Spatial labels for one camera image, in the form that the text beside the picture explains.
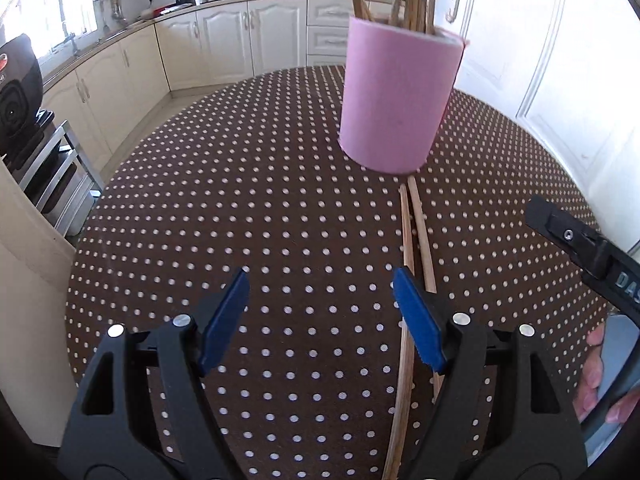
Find person's right hand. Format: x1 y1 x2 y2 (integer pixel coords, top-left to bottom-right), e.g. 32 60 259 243
573 323 640 424

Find wooden chopstick on table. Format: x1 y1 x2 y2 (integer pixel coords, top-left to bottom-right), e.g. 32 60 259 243
380 182 418 480

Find brown polka dot tablecloth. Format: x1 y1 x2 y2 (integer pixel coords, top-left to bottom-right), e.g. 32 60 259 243
65 67 608 479

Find metal storage rack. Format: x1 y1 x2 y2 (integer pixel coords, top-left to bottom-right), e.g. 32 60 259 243
3 110 104 244

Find white door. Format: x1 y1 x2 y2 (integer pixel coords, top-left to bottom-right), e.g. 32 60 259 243
436 0 639 255

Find pink cylindrical chopstick holder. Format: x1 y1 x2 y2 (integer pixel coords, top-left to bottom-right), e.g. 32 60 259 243
338 18 466 174

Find cream lower cabinets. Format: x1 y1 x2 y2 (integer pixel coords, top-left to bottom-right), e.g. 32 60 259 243
41 0 396 172

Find black rice cooker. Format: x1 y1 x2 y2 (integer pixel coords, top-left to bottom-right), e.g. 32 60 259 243
0 34 54 170

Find chrome sink faucet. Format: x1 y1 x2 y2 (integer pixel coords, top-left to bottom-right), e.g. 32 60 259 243
51 32 80 58

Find window with bars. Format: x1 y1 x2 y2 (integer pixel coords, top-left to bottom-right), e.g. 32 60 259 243
1 0 98 58

